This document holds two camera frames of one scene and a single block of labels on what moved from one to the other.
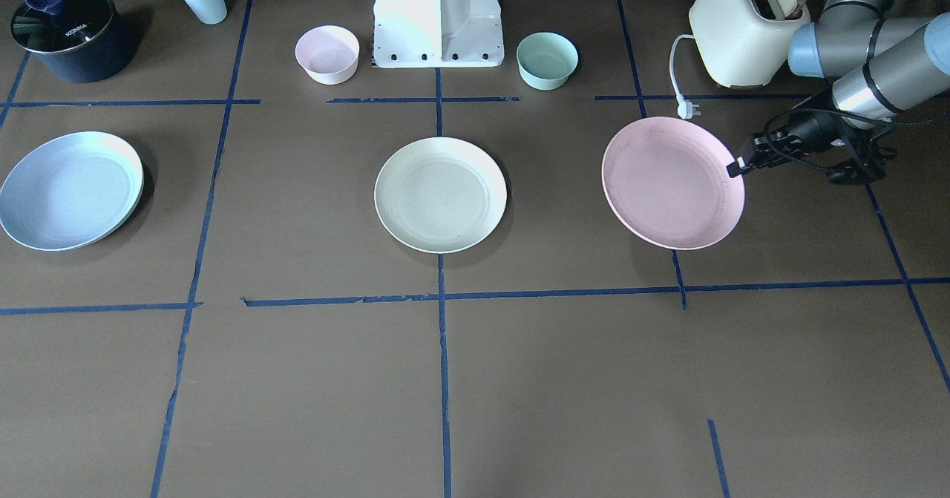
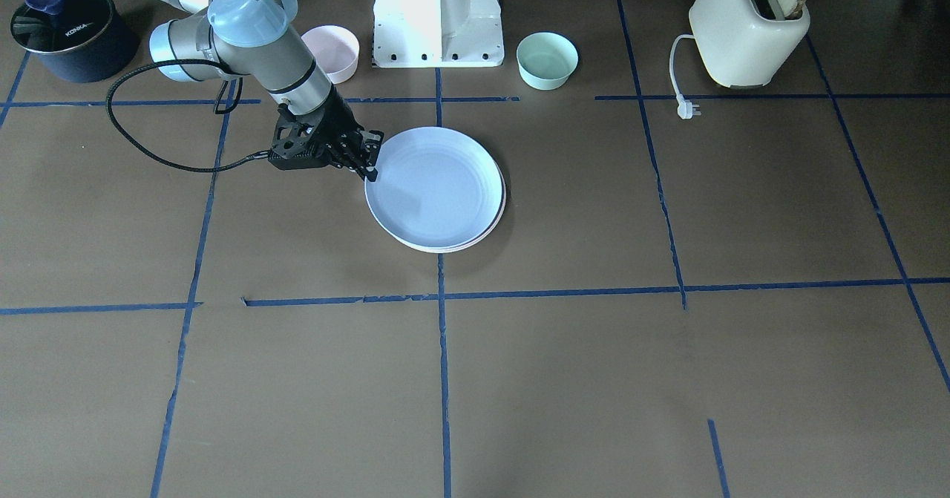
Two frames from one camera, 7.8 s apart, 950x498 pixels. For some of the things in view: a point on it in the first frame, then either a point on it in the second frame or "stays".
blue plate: (68, 189) to (437, 190)
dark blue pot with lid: (74, 30) stays
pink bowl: (329, 54) stays
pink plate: (666, 179) to (499, 220)
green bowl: (545, 60) stays
